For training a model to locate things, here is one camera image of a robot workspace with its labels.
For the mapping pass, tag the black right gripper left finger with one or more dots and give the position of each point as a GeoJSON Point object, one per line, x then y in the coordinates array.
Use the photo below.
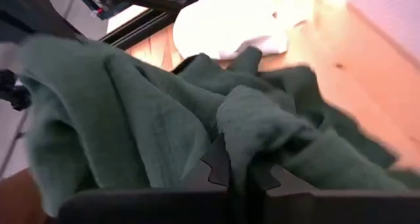
{"type": "Point", "coordinates": [218, 161]}

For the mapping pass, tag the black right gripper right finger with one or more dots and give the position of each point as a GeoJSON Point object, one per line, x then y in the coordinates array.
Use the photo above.
{"type": "Point", "coordinates": [262, 179]}

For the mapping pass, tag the dark green cloth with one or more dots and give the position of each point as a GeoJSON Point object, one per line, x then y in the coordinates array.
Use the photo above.
{"type": "Point", "coordinates": [131, 119]}

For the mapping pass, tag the white cloth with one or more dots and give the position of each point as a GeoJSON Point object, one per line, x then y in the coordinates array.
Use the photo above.
{"type": "Point", "coordinates": [229, 27]}

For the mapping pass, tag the black table frame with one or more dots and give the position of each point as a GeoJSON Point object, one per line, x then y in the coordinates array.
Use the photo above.
{"type": "Point", "coordinates": [141, 27]}

